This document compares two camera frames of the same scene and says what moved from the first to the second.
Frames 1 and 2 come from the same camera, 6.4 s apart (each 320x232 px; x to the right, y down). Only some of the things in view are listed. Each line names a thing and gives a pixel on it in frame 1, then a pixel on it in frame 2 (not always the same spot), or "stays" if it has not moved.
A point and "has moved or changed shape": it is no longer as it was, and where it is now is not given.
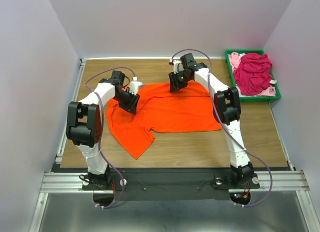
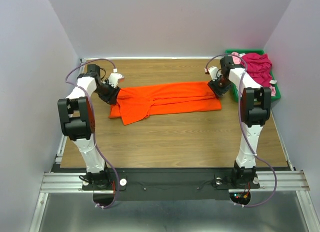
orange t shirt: [190, 108] has moved or changed shape
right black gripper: [174, 85] → [213, 85]
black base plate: [146, 184] stays
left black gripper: [131, 107] → [111, 98]
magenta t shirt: [253, 75] stays
